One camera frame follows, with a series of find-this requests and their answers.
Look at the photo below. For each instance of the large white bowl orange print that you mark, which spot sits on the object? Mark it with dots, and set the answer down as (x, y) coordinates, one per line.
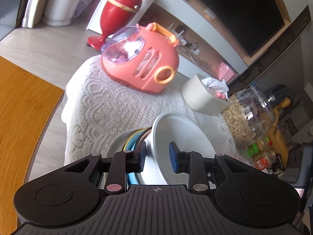
(171, 127)

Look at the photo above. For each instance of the blue enamel bowl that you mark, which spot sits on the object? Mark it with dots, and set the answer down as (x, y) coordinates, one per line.
(135, 158)

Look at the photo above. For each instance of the yellow rimmed plate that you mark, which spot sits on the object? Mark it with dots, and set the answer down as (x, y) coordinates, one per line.
(132, 140)

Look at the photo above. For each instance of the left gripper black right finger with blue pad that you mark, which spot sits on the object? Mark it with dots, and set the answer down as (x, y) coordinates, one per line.
(192, 164)

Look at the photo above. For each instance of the black television screen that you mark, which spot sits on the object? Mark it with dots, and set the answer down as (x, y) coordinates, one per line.
(252, 22)

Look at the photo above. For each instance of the white lace tablecloth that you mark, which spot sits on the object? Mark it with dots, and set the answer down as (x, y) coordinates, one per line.
(99, 109)

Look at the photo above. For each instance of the small snack jar red label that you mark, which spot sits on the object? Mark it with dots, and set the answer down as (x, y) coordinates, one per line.
(268, 160)

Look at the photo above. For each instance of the stainless steel bowl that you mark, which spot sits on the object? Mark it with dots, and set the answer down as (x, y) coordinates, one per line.
(118, 143)

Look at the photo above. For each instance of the white floor appliance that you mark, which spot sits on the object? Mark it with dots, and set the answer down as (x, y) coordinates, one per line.
(66, 0)

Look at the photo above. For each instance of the red vase shaped bin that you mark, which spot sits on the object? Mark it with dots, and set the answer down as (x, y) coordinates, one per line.
(115, 15)

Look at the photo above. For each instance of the wooden table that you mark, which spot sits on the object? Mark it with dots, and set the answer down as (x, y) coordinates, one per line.
(27, 106)

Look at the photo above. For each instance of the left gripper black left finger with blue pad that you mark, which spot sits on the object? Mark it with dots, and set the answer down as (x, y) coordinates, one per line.
(116, 181)

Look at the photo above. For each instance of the pink toy carrier case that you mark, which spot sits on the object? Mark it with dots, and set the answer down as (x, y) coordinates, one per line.
(142, 58)

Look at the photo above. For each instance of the white rectangular tissue box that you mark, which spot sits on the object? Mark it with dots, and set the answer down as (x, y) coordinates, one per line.
(202, 99)

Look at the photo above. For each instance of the glass jar of peanuts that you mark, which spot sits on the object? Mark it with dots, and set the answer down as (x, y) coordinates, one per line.
(249, 116)

